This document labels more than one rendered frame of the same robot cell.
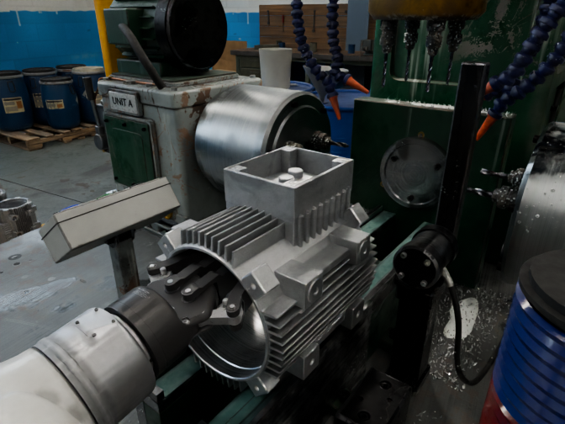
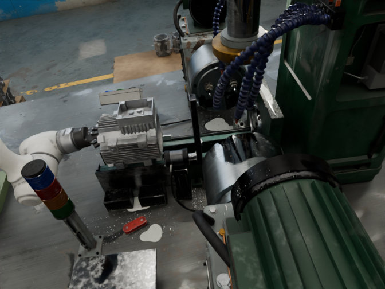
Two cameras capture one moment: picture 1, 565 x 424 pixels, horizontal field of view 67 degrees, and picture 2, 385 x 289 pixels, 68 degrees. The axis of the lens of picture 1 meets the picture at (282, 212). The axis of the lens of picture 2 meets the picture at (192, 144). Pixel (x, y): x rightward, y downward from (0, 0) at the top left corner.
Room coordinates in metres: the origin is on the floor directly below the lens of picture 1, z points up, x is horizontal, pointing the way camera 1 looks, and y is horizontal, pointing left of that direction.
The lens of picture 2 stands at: (0.13, -0.75, 1.70)
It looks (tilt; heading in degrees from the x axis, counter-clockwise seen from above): 44 degrees down; 53
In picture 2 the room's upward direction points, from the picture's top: 8 degrees counter-clockwise
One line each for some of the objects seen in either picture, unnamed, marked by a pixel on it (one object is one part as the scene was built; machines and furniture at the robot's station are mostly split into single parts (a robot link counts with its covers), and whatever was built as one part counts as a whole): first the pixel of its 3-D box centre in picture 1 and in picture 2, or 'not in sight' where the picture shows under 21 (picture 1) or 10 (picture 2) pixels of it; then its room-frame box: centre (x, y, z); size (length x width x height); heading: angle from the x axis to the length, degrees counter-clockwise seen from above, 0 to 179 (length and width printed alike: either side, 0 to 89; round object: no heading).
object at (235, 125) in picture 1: (248, 142); (215, 70); (0.95, 0.08, 1.04); 0.37 x 0.25 x 0.25; 52
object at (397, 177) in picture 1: (414, 174); (254, 121); (0.81, -0.26, 1.02); 0.15 x 0.02 x 0.15; 52
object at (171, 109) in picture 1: (180, 146); (209, 57); (1.10, 0.27, 0.99); 0.35 x 0.31 x 0.37; 52
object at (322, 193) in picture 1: (290, 193); (137, 116); (0.48, -0.01, 1.11); 0.12 x 0.11 x 0.07; 142
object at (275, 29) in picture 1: (314, 66); not in sight; (5.74, -0.41, 0.71); 2.21 x 0.95 x 1.43; 61
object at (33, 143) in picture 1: (55, 103); not in sight; (5.08, 2.64, 0.37); 1.20 x 0.80 x 0.74; 146
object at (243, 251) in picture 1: (270, 273); (132, 137); (0.44, 0.02, 1.02); 0.20 x 0.19 x 0.19; 142
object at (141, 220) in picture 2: not in sight; (134, 225); (0.28, -0.16, 0.81); 0.09 x 0.03 x 0.02; 168
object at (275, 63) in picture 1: (273, 68); not in sight; (2.92, 0.06, 0.99); 0.24 x 0.22 x 0.24; 61
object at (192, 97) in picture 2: (457, 163); (195, 131); (0.55, -0.23, 1.12); 0.04 x 0.03 x 0.26; 142
